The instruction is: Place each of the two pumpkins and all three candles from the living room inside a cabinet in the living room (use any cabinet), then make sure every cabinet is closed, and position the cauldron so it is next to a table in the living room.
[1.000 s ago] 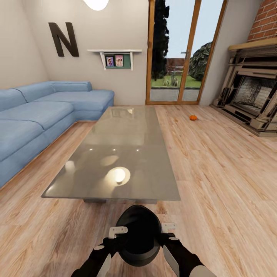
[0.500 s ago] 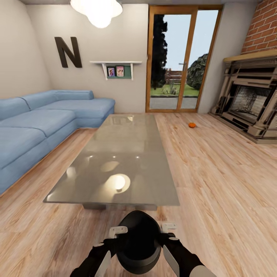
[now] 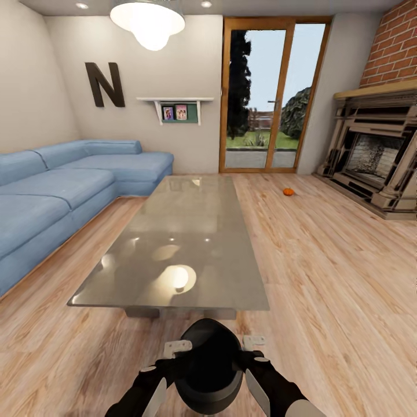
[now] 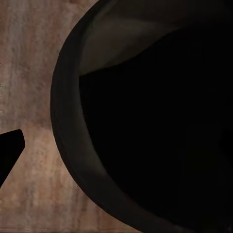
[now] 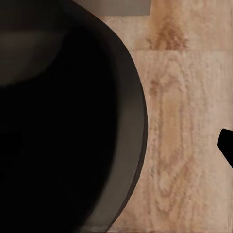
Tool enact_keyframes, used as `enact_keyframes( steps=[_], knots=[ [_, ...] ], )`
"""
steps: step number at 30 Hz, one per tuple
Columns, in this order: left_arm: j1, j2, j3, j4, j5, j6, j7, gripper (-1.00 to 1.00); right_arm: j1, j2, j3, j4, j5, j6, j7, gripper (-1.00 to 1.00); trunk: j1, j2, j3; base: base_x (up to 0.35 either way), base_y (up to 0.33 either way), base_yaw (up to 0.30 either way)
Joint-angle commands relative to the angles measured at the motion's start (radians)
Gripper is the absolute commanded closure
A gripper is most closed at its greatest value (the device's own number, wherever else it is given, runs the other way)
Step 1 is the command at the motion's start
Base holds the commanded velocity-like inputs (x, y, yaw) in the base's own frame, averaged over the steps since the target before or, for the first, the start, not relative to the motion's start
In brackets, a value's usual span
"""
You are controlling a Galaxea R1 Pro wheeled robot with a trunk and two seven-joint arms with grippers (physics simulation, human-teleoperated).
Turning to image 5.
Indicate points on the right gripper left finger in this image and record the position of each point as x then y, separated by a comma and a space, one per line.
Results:
11, 146

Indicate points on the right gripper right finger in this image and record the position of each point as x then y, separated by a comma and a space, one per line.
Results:
225, 144

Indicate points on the cauldron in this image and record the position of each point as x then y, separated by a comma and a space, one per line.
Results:
69, 83

